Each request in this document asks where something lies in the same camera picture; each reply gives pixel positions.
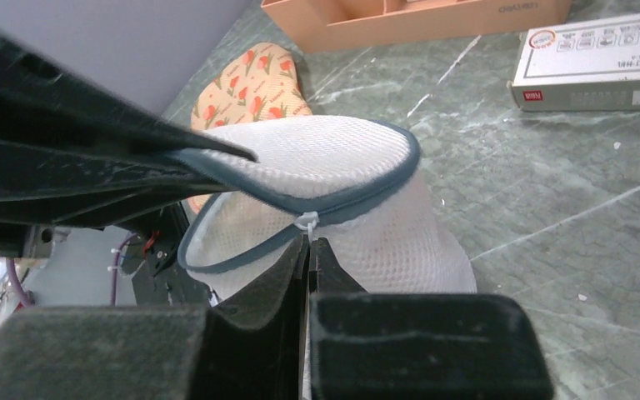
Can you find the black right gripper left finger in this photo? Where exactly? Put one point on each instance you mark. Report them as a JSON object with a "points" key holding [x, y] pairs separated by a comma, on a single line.
{"points": [[250, 346]]}

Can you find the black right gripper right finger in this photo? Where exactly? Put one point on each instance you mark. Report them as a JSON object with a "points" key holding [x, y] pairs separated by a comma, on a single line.
{"points": [[366, 345]]}

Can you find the orange plastic file organizer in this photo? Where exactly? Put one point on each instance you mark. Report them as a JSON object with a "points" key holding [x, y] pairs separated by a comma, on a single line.
{"points": [[331, 25]]}

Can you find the white grey deli box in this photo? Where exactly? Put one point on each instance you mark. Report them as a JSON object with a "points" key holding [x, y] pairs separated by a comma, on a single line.
{"points": [[580, 67]]}

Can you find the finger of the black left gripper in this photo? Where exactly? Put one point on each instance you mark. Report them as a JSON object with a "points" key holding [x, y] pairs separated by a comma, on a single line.
{"points": [[73, 154]]}

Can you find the white mesh laundry bag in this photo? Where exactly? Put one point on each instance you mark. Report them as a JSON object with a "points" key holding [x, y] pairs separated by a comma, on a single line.
{"points": [[353, 181]]}

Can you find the floral peach bra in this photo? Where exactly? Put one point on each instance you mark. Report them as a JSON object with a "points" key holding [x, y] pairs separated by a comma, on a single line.
{"points": [[259, 85]]}

